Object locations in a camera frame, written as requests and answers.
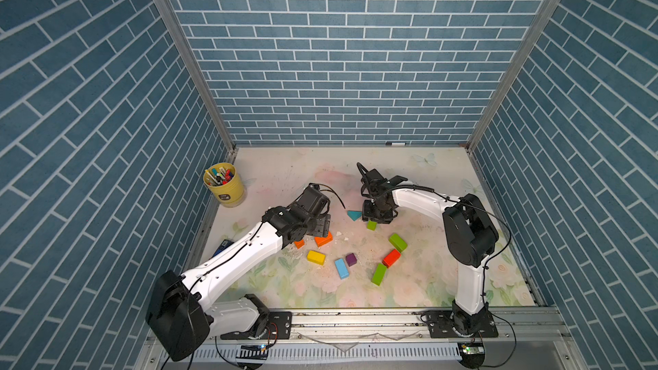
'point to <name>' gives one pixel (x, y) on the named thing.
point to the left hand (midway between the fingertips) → (323, 222)
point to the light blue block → (342, 268)
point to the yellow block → (316, 257)
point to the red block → (391, 259)
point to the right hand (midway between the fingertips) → (369, 220)
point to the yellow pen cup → (224, 181)
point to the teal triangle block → (355, 215)
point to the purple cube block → (350, 259)
